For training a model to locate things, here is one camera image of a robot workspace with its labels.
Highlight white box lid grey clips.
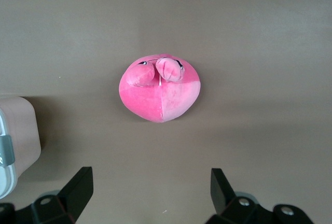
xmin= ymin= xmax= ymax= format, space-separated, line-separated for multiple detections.
xmin=0 ymin=108 xmax=19 ymax=199

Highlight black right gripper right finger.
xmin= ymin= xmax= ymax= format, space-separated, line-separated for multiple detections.
xmin=204 ymin=168 xmax=314 ymax=224

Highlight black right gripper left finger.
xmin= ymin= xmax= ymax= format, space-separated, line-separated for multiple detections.
xmin=0 ymin=166 xmax=93 ymax=224

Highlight pink plush toy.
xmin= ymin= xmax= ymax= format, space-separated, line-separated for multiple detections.
xmin=118 ymin=53 xmax=202 ymax=124

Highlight pink plastic box base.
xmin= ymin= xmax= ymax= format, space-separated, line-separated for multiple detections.
xmin=0 ymin=96 xmax=42 ymax=182

